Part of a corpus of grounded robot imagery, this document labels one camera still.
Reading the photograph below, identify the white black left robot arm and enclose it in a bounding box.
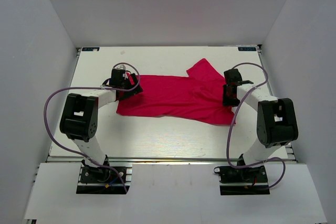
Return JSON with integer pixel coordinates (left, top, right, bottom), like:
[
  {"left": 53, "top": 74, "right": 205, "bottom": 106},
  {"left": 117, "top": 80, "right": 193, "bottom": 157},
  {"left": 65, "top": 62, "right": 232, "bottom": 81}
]
[{"left": 60, "top": 68, "right": 143, "bottom": 182}]

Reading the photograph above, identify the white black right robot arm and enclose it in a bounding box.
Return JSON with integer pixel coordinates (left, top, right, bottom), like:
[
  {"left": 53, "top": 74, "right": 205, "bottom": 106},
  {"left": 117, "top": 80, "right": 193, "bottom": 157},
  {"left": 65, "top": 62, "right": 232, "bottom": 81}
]
[{"left": 223, "top": 68, "right": 299, "bottom": 182}]

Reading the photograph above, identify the red t shirt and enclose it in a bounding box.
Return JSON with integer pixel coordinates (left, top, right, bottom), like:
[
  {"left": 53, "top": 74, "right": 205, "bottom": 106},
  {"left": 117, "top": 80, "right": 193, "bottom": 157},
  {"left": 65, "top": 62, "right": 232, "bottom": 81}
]
[{"left": 116, "top": 58, "right": 234, "bottom": 125}]

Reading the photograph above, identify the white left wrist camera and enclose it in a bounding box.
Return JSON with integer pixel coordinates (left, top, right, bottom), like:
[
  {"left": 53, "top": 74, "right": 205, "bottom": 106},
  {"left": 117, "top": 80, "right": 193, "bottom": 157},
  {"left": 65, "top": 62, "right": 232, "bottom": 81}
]
[{"left": 116, "top": 64, "right": 127, "bottom": 70}]

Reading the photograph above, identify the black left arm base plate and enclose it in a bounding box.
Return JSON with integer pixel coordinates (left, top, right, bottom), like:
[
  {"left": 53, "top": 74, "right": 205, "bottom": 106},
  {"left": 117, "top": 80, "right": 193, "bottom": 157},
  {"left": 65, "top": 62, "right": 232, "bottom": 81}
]
[{"left": 76, "top": 166, "right": 131, "bottom": 195}]

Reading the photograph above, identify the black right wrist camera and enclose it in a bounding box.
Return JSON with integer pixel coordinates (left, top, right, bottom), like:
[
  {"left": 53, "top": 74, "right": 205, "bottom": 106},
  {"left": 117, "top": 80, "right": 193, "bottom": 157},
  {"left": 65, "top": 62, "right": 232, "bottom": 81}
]
[{"left": 237, "top": 80, "right": 254, "bottom": 86}]

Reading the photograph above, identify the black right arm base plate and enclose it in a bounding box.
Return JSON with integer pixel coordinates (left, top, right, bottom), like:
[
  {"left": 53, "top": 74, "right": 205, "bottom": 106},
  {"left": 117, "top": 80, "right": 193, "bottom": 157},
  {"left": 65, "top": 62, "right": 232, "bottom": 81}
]
[{"left": 213, "top": 166, "right": 270, "bottom": 196}]

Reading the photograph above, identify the aluminium table frame rail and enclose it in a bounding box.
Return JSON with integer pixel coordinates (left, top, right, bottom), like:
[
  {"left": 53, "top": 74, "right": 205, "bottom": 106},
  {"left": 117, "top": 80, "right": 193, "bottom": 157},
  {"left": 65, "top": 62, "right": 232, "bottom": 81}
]
[{"left": 256, "top": 44, "right": 299, "bottom": 162}]

